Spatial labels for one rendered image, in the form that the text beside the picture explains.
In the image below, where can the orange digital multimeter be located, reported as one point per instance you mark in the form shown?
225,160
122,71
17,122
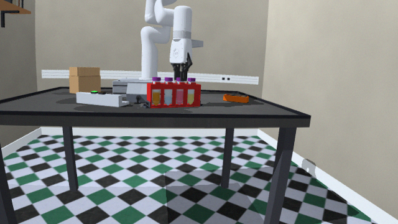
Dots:
235,98

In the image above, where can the brown cardboard box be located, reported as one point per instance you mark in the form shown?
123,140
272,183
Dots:
84,79

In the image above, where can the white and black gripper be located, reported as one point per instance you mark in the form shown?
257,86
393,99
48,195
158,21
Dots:
180,55

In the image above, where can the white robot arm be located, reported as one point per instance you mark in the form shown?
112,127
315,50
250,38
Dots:
180,18

